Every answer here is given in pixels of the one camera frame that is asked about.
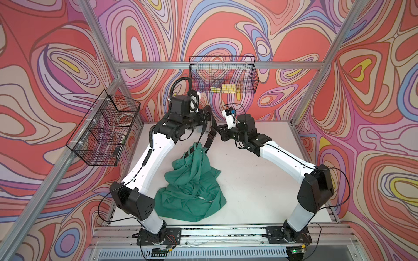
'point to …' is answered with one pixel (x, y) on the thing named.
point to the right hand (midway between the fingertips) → (218, 132)
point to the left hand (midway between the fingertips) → (212, 112)
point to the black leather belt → (212, 130)
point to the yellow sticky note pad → (228, 88)
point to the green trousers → (192, 190)
